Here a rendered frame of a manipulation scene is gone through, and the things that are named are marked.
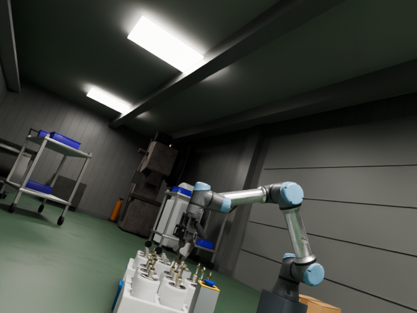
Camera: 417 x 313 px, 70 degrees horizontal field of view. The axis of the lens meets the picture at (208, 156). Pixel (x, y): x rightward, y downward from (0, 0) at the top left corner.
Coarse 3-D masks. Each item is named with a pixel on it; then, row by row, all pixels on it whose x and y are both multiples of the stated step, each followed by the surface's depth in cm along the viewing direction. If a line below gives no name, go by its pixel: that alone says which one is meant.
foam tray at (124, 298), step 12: (132, 276) 146; (120, 300) 112; (132, 300) 109; (144, 300) 112; (156, 300) 118; (120, 312) 108; (132, 312) 109; (144, 312) 110; (156, 312) 111; (168, 312) 111; (180, 312) 113
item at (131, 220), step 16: (160, 144) 698; (144, 160) 741; (160, 160) 695; (176, 160) 735; (144, 176) 719; (160, 176) 696; (176, 176) 713; (144, 192) 715; (128, 208) 674; (144, 208) 665; (128, 224) 648; (144, 224) 661
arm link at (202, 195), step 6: (198, 186) 139; (204, 186) 138; (192, 192) 140; (198, 192) 138; (204, 192) 138; (210, 192) 140; (192, 198) 138; (198, 198) 137; (204, 198) 138; (210, 198) 139; (198, 204) 136; (204, 204) 139
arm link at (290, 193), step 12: (276, 192) 157; (288, 192) 150; (300, 192) 153; (288, 204) 152; (300, 204) 153; (288, 216) 154; (300, 216) 154; (288, 228) 156; (300, 228) 153; (300, 240) 152; (300, 252) 152; (300, 264) 151; (312, 264) 150; (300, 276) 152; (312, 276) 149
